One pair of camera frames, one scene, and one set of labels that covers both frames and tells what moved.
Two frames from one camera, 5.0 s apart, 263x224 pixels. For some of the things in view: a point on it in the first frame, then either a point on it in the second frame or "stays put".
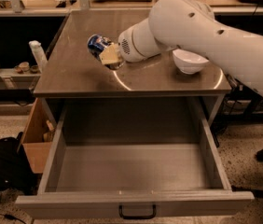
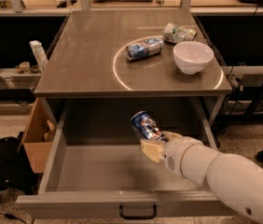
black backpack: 6,164 stays put
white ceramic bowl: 187,62 stays put
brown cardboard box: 39,134 stays put
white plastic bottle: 39,54 stays put
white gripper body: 128,48 → 174,154
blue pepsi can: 97,44 → 146,126
